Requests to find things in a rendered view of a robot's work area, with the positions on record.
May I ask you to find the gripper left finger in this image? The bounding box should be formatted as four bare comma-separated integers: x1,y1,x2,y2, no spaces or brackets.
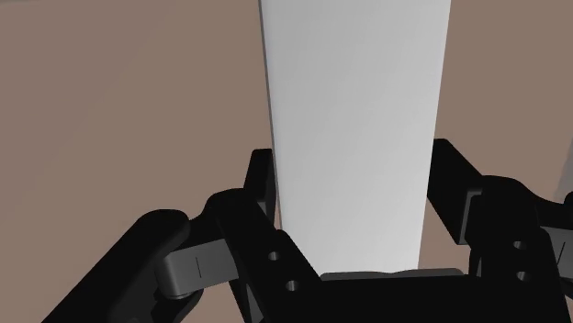
41,149,321,323

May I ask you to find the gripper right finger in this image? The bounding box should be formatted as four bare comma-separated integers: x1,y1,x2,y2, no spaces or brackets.
426,138,573,323

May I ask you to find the tall white box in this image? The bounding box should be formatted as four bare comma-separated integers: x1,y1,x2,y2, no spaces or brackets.
258,0,453,275

